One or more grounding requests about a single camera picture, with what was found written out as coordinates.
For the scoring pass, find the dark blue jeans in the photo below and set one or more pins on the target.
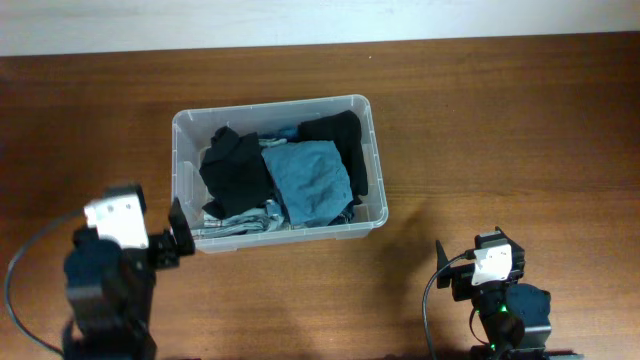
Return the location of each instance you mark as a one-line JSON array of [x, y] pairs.
[[287, 132]]

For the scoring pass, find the clear plastic storage bin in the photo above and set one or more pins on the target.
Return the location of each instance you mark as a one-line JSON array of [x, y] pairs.
[[191, 133]]

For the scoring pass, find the light blue jeans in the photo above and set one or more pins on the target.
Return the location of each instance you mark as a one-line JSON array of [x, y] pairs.
[[265, 218]]

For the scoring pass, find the black garment with red trim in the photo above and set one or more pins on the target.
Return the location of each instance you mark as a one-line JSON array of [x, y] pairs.
[[344, 129]]

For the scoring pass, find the blue grey garment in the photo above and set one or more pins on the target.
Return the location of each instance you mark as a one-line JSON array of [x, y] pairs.
[[310, 182]]

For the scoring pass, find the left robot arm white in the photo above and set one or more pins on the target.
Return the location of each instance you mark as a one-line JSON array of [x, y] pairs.
[[111, 275]]

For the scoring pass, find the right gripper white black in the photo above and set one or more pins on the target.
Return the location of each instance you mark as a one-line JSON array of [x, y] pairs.
[[460, 279]]

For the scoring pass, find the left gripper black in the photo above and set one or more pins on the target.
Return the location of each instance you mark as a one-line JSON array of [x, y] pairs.
[[164, 242]]

